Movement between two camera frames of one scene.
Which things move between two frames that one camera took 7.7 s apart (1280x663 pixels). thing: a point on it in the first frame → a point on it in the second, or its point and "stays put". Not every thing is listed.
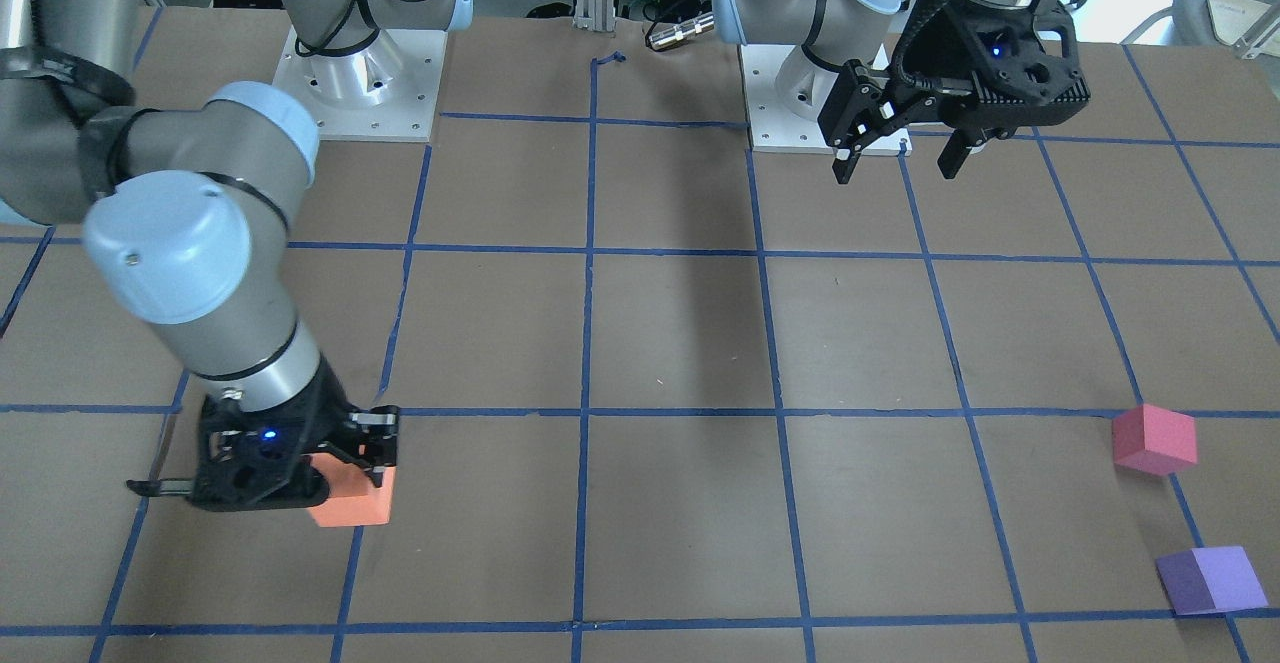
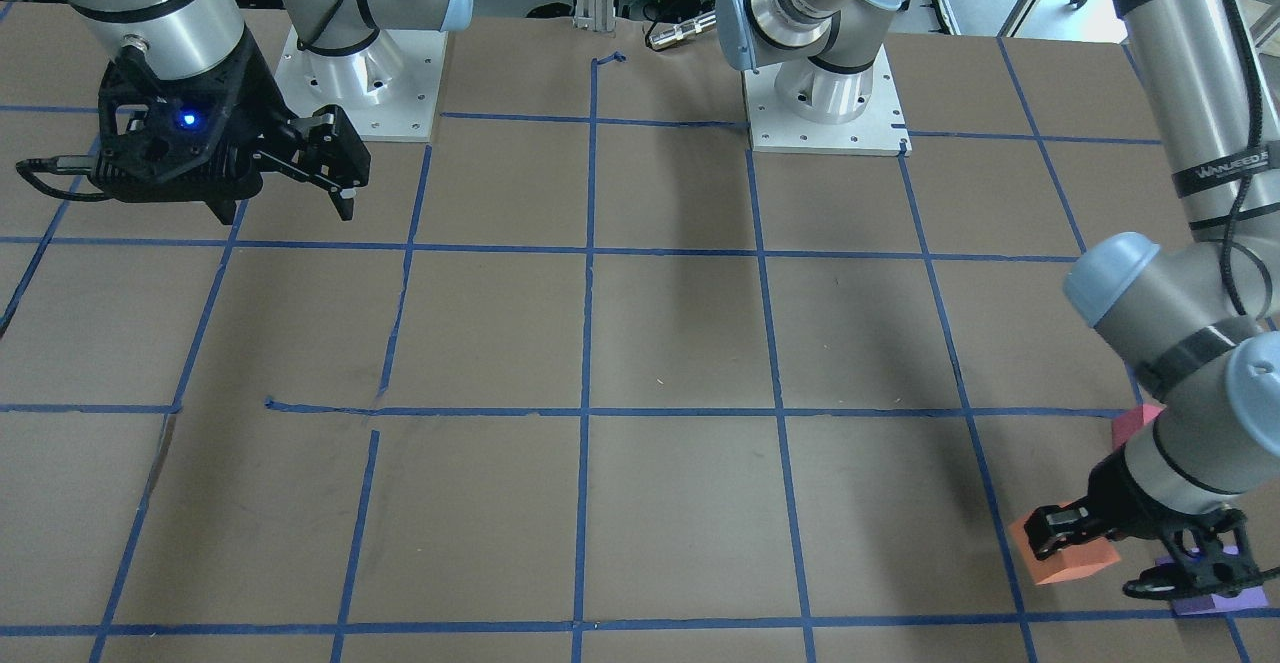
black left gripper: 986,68 → 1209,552
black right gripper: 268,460 → 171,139
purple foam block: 1210,580 stays put
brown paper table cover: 665,395 stays put
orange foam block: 354,498 → 1067,563
